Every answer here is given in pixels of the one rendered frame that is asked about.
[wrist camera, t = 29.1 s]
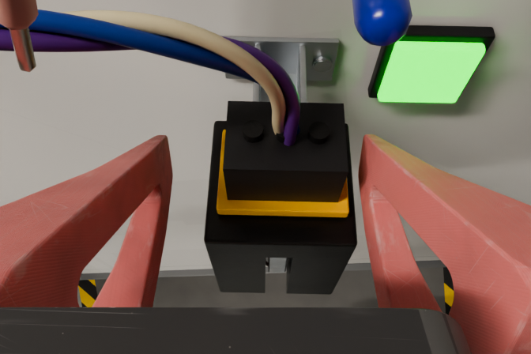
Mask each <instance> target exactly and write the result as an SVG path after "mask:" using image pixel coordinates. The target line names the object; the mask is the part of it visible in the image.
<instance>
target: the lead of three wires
mask: <svg viewBox="0 0 531 354"><path fill-rule="evenodd" d="M28 28H29V32H30V36H31V41H32V48H33V52H91V51H127V50H139V51H145V52H148V53H152V54H155V55H161V56H164V57H168V58H173V59H176V60H179V61H183V62H188V63H191V64H194V65H197V66H203V67H206V68H209V69H212V70H218V71H221V72H224V73H229V74H232V75H235V76H238V77H242V78H245V79H247V80H249V81H253V82H254V83H257V84H259V85H261V86H262V87H263V88H264V90H265V92H266V93H267V95H268V97H269V100H270V103H271V107H272V126H273V132H274V133H275V135H276V134H277V133H278V134H281V133H284V144H285V145H287V146H291V145H294V143H295V141H296V135H297V134H299V132H300V129H299V117H300V101H299V95H298V93H297V91H296V87H295V86H294V84H293V82H292V80H291V78H290V77H289V75H288V74H287V72H286V71H285V70H284V68H283V67H282V66H281V65H280V64H279V63H278V62H277V61H276V60H275V59H273V58H272V57H270V56H269V55H267V54H266V53H265V52H263V51H261V50H259V49H257V48H256V47H253V46H251V45H249V44H247V43H244V42H241V41H238V40H234V39H231V38H228V37H224V36H219V35H217V34H216V33H213V32H211V31H208V30H206V29H204V28H200V27H198V26H196V25H193V24H189V23H186V22H183V21H178V20H175V19H172V18H168V17H161V16H157V15H152V14H147V13H136V12H127V11H116V10H82V11H68V12H59V13H58V12H53V11H48V10H41V9H38V16H37V18H36V20H35V21H34V22H33V23H32V24H31V25H30V26H29V27H28ZM0 51H14V48H13V43H12V40H11V36H10V33H9V29H8V28H7V27H5V26H3V25H1V24H0Z"/></svg>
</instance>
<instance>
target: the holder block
mask: <svg viewBox="0 0 531 354"><path fill-rule="evenodd" d="M226 122H227V121H215V123H214V126H213V143H212V152H211V162H210V171H209V189H208V197H207V207H206V216H205V234H204V242H205V246H206V249H207V252H208V255H209V259H210V261H211V264H212V267H213V272H214V274H215V277H216V279H217V284H218V287H219V289H220V292H251V293H265V288H266V258H288V260H287V294H323V295H330V294H332V292H333V290H334V289H335V287H336V285H337V282H338V281H339V279H340V277H341V274H342V273H343V271H344V269H345V267H346V265H347V264H348V261H349V259H350V258H351V256H352V253H353V251H354V250H355V249H356V245H357V234H356V214H355V203H354V193H353V182H352V162H351V152H350V142H349V132H348V124H346V123H345V133H346V145H347V156H348V175H347V184H348V206H349V213H348V216H347V217H287V216H254V215H220V214H218V213H217V191H218V181H219V170H220V151H221V142H222V132H223V130H226Z"/></svg>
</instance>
